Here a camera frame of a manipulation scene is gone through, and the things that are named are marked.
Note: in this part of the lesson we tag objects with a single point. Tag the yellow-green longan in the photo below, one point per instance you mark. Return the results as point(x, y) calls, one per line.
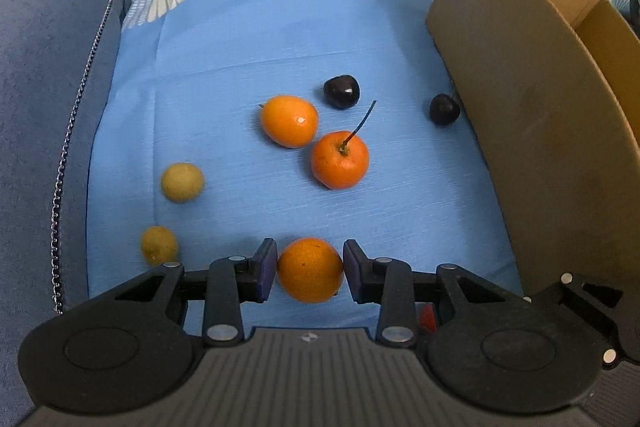
point(159, 245)
point(182, 182)

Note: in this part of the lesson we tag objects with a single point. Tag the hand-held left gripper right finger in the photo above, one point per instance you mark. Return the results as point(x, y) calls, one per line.
point(352, 269)

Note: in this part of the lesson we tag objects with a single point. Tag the round orange kumquat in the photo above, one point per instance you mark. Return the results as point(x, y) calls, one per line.
point(310, 271)

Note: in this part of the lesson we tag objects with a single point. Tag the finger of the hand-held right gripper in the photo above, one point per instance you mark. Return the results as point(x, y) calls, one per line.
point(600, 312)

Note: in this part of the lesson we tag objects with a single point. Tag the blue printed cloth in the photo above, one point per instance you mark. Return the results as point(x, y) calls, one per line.
point(225, 57)

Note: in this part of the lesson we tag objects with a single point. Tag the oval orange kumquat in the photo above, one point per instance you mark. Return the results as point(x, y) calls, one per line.
point(289, 121)

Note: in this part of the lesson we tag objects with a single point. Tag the brown cardboard box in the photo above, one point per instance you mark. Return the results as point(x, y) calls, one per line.
point(525, 107)

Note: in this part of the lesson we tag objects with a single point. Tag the dark cherry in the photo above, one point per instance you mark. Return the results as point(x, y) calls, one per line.
point(444, 109)
point(341, 91)

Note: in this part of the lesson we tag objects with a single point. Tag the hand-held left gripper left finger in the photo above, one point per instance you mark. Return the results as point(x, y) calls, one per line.
point(266, 269)

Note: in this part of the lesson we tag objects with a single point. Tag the orange kumquat with stem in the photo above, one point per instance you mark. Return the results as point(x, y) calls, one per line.
point(340, 162)

